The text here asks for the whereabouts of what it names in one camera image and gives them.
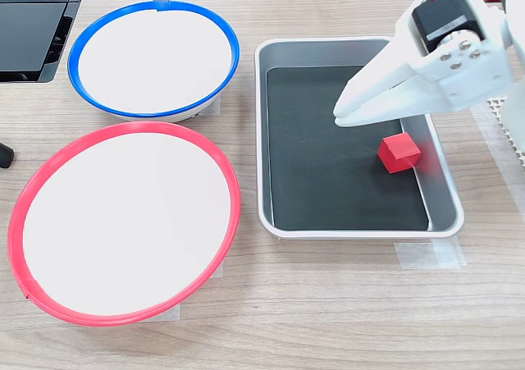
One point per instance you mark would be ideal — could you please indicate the small red cube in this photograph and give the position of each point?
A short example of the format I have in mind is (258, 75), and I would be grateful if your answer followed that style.
(400, 152)

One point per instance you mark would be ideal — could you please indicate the black tray mat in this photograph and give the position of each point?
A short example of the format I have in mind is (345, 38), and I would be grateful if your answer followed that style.
(328, 173)

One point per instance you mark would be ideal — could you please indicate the steel tray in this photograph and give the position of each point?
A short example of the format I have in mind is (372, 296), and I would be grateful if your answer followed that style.
(261, 140)

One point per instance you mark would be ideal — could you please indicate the clear tape strip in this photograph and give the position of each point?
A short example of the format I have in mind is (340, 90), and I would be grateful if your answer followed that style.
(426, 255)

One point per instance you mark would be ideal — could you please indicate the blue-rimmed white plate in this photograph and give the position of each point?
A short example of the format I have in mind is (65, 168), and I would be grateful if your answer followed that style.
(156, 58)

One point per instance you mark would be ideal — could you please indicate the red-rimmed white plate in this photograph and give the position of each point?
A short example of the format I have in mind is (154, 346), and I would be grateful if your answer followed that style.
(123, 222)

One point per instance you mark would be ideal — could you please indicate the black electronic device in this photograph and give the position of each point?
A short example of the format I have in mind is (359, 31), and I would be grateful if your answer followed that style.
(28, 37)

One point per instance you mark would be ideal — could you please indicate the small black object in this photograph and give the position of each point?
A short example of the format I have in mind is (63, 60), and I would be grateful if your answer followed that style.
(5, 156)

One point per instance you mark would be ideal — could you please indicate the pale perforated base plate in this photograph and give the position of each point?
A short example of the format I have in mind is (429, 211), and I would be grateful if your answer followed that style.
(517, 150)

